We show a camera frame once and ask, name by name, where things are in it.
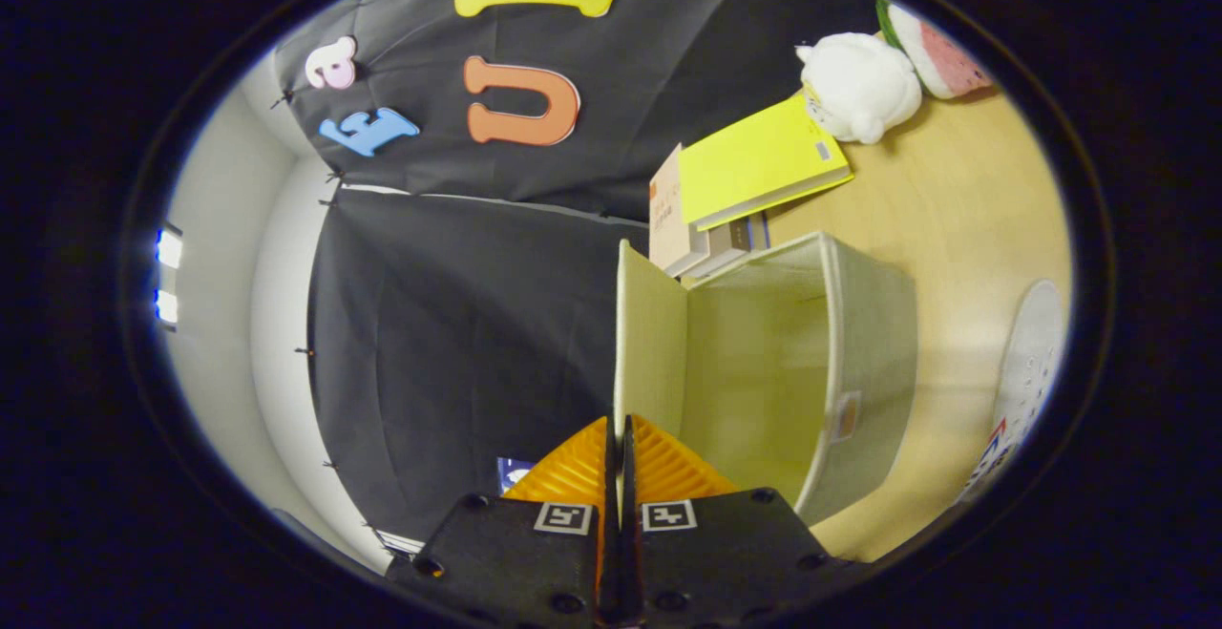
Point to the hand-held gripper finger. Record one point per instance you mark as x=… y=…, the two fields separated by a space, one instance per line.
x=609 y=534
x=630 y=534

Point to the beige fabric storage box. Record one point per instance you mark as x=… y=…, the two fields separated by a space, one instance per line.
x=869 y=343

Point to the white canvas shoe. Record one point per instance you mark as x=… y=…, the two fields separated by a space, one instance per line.
x=1031 y=362

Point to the white book blue spine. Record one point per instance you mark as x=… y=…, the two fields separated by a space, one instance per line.
x=730 y=247

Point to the beige cover book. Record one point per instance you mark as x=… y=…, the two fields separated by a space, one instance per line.
x=665 y=228

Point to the yellow book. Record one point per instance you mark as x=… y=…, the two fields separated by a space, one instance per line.
x=754 y=161

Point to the white plush toy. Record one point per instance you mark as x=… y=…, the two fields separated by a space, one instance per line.
x=859 y=85

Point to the ceiling light panel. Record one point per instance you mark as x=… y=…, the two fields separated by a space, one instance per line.
x=169 y=249

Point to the watermelon slice plush toy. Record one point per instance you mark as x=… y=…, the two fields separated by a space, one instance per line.
x=945 y=61

